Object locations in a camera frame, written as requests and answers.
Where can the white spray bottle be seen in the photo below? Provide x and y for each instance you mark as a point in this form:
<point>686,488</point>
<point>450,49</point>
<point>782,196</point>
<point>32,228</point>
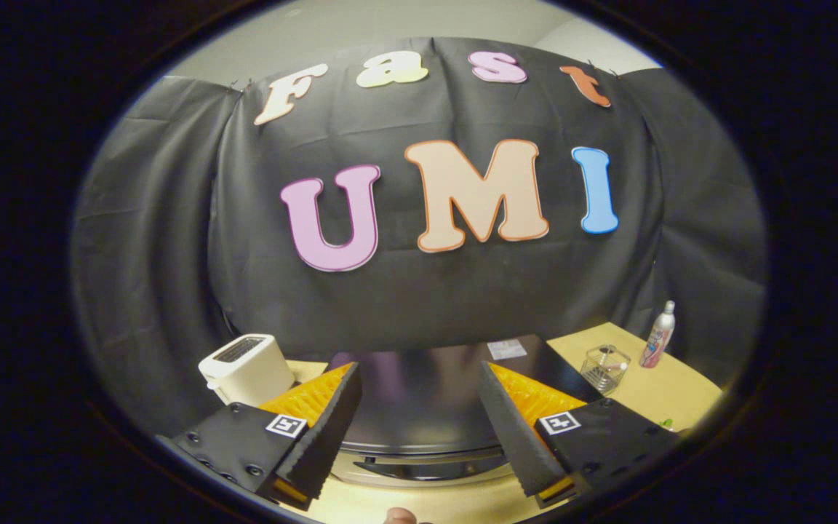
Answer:
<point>657,342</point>

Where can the white toaster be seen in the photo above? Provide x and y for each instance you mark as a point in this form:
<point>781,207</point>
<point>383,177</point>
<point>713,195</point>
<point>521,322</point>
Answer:
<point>248,371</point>

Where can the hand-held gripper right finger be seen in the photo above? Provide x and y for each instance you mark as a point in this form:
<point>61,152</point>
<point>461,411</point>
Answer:
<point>510,429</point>

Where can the black backdrop cloth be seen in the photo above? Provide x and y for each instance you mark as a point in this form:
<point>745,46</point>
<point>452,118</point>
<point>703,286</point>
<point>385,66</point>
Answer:
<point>426,298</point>

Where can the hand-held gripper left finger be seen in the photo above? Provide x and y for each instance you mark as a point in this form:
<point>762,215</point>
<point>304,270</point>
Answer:
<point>324,429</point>

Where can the black toaster oven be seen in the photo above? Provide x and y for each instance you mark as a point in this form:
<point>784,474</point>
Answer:
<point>419,400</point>

